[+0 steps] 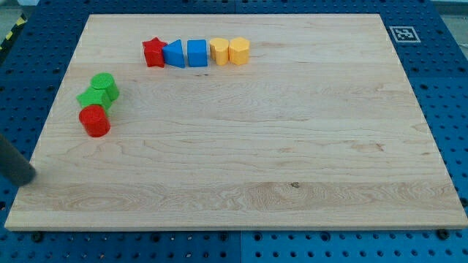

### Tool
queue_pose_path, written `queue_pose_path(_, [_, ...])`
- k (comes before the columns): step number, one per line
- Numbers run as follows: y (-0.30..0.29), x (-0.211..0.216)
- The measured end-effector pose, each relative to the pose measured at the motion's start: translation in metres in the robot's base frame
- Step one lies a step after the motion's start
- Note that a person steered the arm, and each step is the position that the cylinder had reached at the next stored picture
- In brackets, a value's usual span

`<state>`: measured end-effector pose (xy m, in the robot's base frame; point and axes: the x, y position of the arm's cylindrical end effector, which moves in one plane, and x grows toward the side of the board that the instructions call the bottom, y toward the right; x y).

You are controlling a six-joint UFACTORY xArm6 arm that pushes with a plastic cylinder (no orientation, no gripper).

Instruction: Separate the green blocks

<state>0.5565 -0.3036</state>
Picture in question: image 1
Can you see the yellow black hazard tape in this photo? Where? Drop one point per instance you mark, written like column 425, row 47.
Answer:
column 14, row 33

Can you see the green cylinder block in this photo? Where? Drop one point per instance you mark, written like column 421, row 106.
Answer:
column 105, row 81

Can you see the blue triangle block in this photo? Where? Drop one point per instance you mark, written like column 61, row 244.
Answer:
column 173, row 54

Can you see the light wooden board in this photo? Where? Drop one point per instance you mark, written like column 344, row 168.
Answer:
column 320, row 130

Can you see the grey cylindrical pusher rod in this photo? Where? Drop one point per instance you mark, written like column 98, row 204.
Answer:
column 14, row 165

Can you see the yellow heart block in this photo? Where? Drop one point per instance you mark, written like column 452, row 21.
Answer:
column 219, row 50

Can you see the white fiducial marker tag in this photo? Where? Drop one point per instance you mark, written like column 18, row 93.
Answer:
column 404, row 34

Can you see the green star block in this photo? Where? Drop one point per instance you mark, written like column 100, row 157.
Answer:
column 92, row 96

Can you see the blue cube block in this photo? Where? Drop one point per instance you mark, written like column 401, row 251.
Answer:
column 197, row 53

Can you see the yellow hexagon block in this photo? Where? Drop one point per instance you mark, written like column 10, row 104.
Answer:
column 239, row 48

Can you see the red star block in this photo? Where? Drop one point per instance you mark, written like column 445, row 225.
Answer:
column 152, row 50

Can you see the red cylinder block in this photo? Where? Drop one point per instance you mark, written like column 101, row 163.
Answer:
column 94, row 120

